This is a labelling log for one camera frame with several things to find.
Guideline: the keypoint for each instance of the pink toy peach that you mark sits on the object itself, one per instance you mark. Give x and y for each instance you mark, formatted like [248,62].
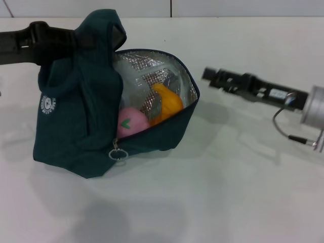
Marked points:
[134,122]

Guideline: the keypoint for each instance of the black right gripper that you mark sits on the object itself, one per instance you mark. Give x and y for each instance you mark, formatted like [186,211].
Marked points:
[273,96]

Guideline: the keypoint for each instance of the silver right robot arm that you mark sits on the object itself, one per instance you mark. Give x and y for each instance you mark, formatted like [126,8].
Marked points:
[315,106]

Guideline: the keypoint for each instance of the dark teal insulated lunch bag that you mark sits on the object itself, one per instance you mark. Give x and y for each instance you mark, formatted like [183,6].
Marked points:
[76,114]

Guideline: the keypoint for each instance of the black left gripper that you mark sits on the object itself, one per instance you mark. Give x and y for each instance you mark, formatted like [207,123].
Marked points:
[38,44]

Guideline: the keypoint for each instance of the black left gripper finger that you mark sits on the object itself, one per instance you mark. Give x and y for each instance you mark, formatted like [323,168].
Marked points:
[119,35]

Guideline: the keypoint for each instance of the yellow toy banana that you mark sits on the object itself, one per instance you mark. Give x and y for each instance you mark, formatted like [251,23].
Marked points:
[169,101]

